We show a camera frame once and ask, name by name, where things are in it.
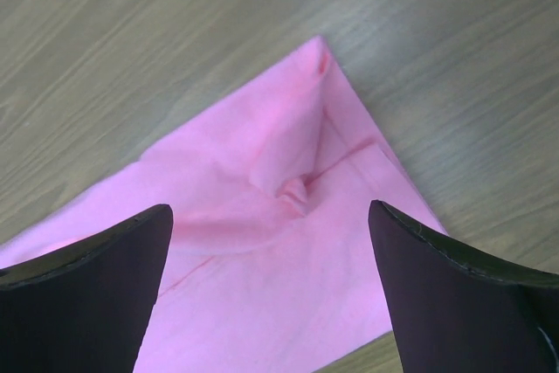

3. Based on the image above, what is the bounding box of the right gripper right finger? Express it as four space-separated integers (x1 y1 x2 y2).
369 200 558 373

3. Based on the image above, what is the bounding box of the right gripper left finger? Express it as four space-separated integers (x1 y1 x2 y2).
1 204 173 372

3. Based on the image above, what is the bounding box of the pink t shirt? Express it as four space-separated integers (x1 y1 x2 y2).
1 37 442 372

